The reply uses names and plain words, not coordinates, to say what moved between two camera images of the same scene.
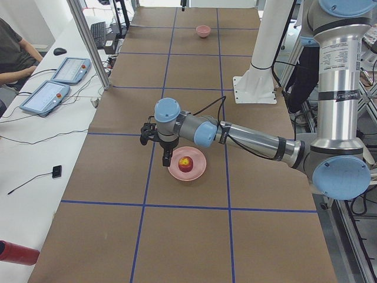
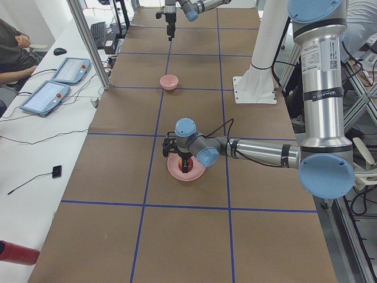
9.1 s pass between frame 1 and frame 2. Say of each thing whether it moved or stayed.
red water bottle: stayed
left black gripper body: moved
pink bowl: moved
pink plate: stayed
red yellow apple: stayed
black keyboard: stayed
